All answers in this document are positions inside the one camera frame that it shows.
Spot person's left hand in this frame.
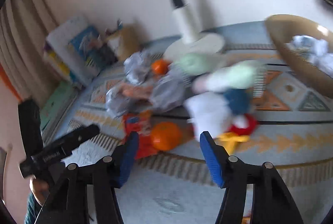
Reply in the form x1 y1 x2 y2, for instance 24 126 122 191
29 176 49 206

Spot white duck plush toy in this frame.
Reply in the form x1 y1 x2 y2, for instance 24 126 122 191
183 89 258 155

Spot red snack packet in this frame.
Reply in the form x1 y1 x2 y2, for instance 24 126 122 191
122 111 159 160

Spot patterned woven table mat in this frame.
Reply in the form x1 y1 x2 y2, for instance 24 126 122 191
41 21 333 224

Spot green dango plush toy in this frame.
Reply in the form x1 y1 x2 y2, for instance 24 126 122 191
173 53 266 98

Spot pile of crumpled papers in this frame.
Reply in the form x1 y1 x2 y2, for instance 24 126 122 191
106 51 191 118

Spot small orange mandarin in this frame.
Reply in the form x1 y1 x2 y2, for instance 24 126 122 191
151 59 170 76

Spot black mesh pen cup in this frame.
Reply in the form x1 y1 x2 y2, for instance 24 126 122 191
97 43 118 66

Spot leaning children's books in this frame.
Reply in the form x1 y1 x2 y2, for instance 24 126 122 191
46 16 101 87

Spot cardboard pen holder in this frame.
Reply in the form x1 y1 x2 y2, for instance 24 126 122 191
106 25 141 61

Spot amber ribbed glass bowl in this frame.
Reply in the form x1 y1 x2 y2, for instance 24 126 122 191
264 14 333 99

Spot crumpled papers in bowl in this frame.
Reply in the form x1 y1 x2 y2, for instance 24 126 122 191
286 35 333 77

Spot beige curtain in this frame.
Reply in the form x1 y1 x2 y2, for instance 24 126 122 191
1 0 60 107

